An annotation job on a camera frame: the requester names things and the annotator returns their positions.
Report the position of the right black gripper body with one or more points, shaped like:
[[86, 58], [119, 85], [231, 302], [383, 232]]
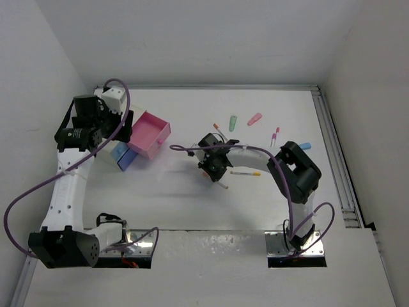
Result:
[[210, 166]]

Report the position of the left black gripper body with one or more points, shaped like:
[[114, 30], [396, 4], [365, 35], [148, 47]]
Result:
[[107, 121]]

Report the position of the light blue small drawer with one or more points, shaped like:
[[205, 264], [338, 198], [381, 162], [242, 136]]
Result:
[[118, 150]]

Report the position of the white pen orange cap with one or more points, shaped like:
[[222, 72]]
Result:
[[215, 182]]

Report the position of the pink drawer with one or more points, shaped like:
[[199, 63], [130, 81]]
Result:
[[149, 133]]

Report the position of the orange capped marker pen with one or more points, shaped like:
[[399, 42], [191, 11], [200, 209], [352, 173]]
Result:
[[220, 132]]

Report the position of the green correction tape case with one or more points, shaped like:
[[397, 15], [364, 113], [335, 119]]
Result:
[[232, 123]]

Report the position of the yellow capped pen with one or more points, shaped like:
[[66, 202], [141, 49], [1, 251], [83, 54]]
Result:
[[255, 174]]

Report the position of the pink correction tape case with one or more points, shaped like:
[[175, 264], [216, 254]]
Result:
[[254, 119]]

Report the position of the blue correction tape case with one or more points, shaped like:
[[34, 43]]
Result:
[[305, 146]]

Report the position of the purple-blue drawer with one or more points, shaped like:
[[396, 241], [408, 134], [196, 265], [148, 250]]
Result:
[[126, 159]]

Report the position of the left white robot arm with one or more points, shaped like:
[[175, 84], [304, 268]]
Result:
[[62, 240]]

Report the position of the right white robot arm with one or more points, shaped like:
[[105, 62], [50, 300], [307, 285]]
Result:
[[295, 174]]

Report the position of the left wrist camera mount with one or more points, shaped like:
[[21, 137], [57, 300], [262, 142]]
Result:
[[114, 98]]

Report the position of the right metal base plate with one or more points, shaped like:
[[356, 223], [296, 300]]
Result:
[[276, 247]]

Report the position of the metal base plate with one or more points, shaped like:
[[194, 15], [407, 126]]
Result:
[[135, 243], [276, 247]]

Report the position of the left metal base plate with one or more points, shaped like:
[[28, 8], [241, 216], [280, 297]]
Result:
[[135, 243]]

